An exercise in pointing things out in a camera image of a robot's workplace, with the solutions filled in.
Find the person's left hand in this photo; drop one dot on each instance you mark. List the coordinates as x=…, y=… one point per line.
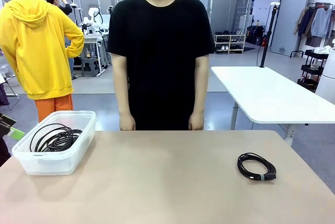
x=196, y=122

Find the clear plastic storage bin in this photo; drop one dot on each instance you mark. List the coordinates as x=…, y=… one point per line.
x=52, y=163

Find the black tripod pole with camera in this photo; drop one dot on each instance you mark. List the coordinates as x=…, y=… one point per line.
x=268, y=38

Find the grey plastic stool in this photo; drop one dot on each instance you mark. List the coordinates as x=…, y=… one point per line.
x=90, y=64

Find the person's right forearm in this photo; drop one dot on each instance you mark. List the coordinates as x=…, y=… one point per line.
x=121, y=95

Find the person's black T-shirt torso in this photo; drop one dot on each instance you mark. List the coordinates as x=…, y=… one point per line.
x=159, y=51

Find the person's left forearm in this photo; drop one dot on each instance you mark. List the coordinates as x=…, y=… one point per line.
x=199, y=95

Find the black trolley cart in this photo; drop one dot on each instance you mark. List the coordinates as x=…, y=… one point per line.
x=312, y=70

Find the white shoe rack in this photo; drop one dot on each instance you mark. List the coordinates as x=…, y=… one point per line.
x=230, y=43

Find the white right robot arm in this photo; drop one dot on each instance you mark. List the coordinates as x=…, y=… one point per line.
x=327, y=64

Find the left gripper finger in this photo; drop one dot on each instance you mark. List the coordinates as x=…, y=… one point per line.
x=6, y=120
x=17, y=133

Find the orange trousers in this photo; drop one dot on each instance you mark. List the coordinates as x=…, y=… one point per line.
x=52, y=107

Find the grey partition panel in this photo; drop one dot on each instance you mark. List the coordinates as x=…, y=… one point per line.
x=290, y=20

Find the person's right hand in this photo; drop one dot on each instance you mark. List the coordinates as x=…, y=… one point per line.
x=127, y=122

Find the white rectangular table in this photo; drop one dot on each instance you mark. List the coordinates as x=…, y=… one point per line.
x=261, y=90

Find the black bags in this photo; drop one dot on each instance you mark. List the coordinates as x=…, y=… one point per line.
x=252, y=34

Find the clothes rack with garments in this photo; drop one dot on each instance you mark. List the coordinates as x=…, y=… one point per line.
x=320, y=22

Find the white lab workbench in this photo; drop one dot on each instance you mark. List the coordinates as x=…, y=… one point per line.
x=91, y=38

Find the yellow hoodie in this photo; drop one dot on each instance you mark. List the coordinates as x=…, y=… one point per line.
x=39, y=51

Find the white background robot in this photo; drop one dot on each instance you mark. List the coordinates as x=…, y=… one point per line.
x=93, y=13

